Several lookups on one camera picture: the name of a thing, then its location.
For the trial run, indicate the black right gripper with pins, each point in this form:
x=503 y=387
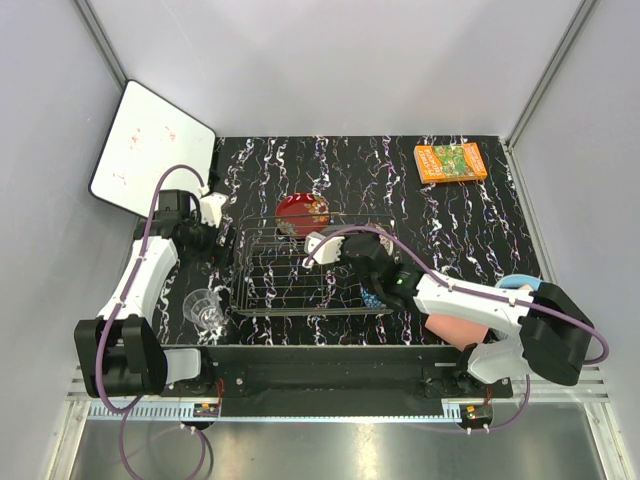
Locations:
x=374 y=235

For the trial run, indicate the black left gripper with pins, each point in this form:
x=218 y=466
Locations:
x=220 y=255

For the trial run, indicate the blue patterned bowl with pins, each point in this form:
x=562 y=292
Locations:
x=370 y=300

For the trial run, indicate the wire dish rack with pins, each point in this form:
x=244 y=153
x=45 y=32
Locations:
x=271 y=280

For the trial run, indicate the red floral plate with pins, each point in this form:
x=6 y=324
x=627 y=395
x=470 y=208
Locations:
x=301 y=214

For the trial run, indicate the beige patterned bowl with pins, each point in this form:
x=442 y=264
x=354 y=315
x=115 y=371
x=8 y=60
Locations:
x=384 y=241

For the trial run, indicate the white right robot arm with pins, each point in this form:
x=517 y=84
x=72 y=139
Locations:
x=540 y=330

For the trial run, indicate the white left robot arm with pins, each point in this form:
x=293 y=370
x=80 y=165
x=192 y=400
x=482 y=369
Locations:
x=118 y=352

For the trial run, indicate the clear drinking glass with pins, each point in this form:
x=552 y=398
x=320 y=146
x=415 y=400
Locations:
x=203 y=308

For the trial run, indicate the pink plastic cup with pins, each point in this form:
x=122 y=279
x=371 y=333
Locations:
x=452 y=330

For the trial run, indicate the light blue headphones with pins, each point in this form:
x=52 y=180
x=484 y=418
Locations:
x=519 y=282

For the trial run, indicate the orange green book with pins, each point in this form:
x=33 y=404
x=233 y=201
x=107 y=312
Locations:
x=449 y=163

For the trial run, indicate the white board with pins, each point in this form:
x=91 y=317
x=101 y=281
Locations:
x=147 y=136

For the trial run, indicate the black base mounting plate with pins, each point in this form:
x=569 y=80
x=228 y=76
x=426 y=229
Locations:
x=336 y=374

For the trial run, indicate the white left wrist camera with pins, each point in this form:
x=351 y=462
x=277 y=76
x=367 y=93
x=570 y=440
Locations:
x=211 y=208

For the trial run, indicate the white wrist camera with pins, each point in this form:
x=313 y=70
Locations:
x=328 y=253
x=211 y=208

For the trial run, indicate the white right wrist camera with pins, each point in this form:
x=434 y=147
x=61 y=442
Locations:
x=328 y=253

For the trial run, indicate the aluminium cable rail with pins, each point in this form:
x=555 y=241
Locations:
x=237 y=410

